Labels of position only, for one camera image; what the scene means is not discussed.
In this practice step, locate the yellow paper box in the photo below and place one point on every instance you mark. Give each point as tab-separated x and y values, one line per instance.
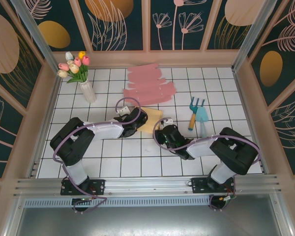
153	118

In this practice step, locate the pink paper box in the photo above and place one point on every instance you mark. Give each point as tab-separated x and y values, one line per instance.
147	83

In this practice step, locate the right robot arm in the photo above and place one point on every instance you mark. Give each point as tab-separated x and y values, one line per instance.
236	152

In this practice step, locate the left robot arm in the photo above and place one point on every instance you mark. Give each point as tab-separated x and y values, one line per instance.
71	142

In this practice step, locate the light blue garden trowel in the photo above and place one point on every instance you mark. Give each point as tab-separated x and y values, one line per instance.
202	116

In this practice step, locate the white ribbed vase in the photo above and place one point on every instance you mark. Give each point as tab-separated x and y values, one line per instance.
88	92

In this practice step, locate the artificial tulip bouquet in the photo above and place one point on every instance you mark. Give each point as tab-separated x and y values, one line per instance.
75	67

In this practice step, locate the grey metal sheet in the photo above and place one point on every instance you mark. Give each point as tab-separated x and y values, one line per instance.
147	221

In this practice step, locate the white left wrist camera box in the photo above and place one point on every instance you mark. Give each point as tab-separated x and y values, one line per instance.
124	109

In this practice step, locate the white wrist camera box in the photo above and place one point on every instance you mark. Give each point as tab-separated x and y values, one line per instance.
124	109
167	121

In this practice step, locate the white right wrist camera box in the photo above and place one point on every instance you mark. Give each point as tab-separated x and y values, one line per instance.
167	121

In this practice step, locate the aluminium mounting rail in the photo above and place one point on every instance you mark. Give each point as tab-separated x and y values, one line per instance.
147	184

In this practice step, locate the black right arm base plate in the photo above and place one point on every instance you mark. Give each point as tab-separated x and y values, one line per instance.
199	185

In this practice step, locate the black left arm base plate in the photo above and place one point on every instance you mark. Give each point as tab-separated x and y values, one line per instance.
98	186

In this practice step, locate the aluminium frame post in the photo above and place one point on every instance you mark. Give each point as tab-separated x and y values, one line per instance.
34	32
255	34

